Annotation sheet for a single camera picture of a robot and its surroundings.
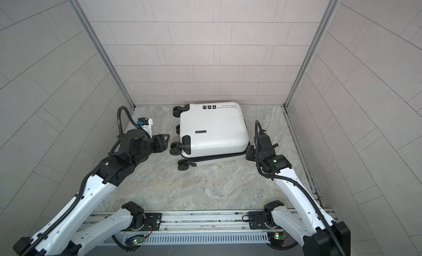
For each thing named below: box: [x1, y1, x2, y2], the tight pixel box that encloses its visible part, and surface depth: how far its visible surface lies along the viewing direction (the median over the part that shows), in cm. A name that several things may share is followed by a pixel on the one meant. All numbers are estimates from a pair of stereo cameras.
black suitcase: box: [169, 101, 250, 171], surface depth 84 cm
